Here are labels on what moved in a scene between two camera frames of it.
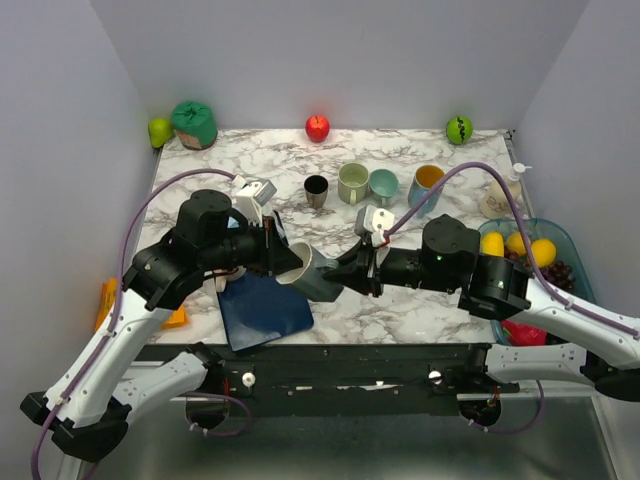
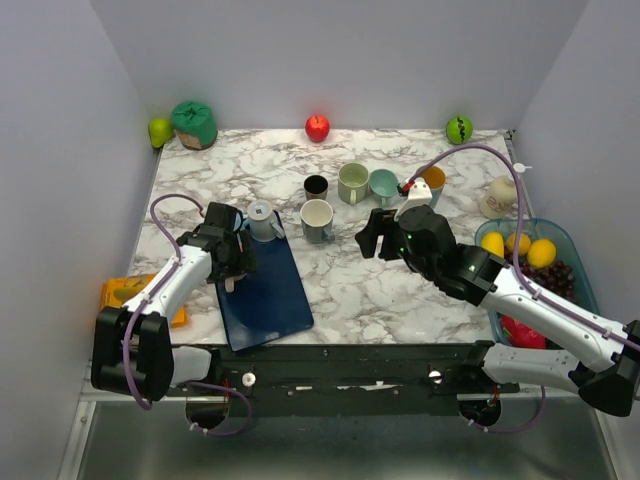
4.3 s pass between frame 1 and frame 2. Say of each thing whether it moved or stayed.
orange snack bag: stayed
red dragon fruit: stayed
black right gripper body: moved
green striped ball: stayed
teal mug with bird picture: stayed
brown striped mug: stayed
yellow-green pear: stayed
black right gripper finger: moved
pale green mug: stayed
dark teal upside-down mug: moved
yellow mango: stayed
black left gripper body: moved
